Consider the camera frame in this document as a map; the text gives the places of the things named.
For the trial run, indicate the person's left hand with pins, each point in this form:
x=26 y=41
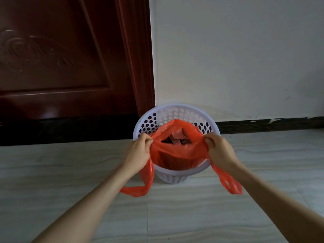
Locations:
x=136 y=153

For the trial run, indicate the person's right hand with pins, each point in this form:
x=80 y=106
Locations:
x=221 y=151

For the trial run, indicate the person's left thumb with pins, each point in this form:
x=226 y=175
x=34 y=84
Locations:
x=148 y=143

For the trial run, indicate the person's right thumb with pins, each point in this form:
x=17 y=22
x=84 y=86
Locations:
x=208 y=144

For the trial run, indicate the orange plastic bag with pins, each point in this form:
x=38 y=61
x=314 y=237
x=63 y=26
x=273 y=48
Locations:
x=177 y=151

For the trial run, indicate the person's right forearm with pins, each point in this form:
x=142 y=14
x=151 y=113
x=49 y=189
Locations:
x=276 y=204

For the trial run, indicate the person's left forearm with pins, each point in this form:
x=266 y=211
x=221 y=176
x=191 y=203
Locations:
x=83 y=210

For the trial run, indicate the crumpled trash in bag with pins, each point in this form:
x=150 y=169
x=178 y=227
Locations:
x=177 y=139

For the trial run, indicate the white perforated plastic waste basket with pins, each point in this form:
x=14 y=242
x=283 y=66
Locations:
x=174 y=118

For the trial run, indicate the black baseboard strip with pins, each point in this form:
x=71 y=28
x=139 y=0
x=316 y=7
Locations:
x=268 y=125

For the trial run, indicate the dark red wooden door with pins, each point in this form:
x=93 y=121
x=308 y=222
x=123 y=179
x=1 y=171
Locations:
x=58 y=58

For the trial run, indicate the dark red door frame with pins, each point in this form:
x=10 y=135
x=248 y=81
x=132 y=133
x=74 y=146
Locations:
x=138 y=53

